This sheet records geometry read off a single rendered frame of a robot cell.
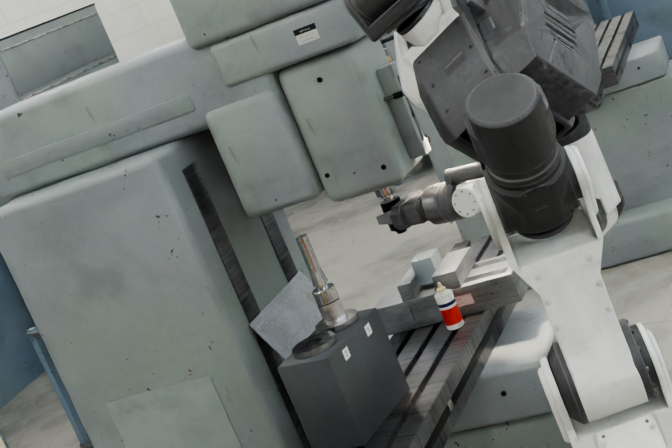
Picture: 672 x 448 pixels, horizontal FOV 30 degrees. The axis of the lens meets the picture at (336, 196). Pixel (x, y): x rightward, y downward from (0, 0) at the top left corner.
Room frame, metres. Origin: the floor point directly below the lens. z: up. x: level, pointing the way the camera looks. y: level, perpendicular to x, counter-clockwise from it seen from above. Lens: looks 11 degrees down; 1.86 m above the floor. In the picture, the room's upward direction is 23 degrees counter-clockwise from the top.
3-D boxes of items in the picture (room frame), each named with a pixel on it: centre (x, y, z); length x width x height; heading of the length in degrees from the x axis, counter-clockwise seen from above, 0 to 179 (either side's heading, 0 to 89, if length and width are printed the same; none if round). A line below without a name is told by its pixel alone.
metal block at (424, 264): (2.78, -0.13, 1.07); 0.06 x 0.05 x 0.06; 155
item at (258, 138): (2.81, 0.07, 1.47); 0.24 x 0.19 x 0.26; 154
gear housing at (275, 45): (2.74, -0.07, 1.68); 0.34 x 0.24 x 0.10; 64
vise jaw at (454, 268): (2.76, -0.18, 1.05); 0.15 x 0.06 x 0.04; 155
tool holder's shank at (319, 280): (2.38, 0.09, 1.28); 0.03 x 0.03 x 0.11
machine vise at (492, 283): (2.77, -0.16, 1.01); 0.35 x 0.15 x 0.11; 65
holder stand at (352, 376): (2.34, 0.12, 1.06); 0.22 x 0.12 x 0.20; 147
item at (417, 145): (2.68, -0.21, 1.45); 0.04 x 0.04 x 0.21; 64
